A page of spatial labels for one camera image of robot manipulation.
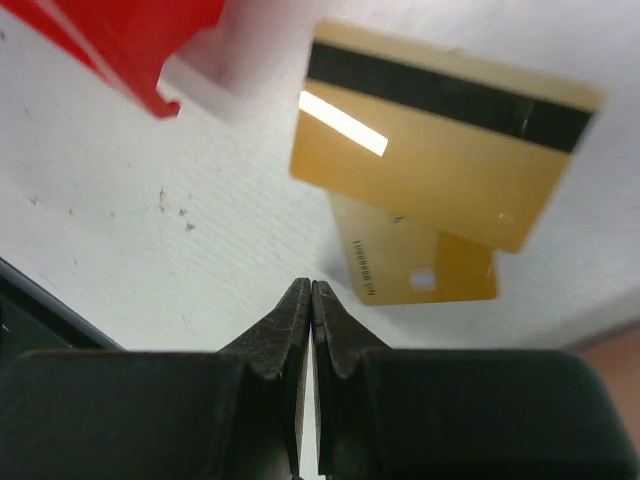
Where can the tan leather card holder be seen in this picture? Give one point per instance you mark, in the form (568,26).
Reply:
(617,361)

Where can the red plastic bin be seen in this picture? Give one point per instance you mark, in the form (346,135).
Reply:
(126,43)

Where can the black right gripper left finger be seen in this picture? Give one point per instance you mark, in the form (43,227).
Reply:
(264,435)

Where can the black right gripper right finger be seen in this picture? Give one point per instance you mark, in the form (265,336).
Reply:
(352,404)

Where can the gold card under stripe card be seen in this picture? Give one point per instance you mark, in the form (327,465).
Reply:
(394,260)

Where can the gold card with black stripe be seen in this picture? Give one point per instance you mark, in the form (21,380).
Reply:
(469,146)

